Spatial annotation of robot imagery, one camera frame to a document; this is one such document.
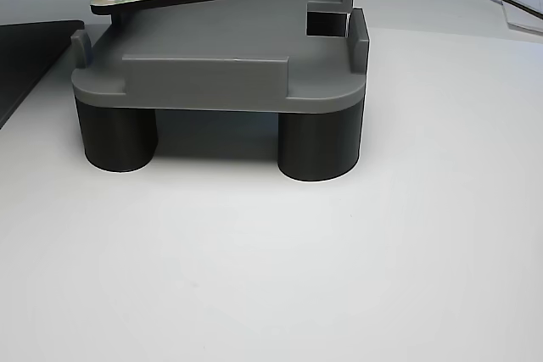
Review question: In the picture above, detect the grey holder plate with legs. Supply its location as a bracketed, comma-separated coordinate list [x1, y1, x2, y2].
[70, 0, 372, 183]

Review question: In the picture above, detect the grey rectangular mat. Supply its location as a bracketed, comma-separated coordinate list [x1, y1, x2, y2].
[0, 19, 86, 130]

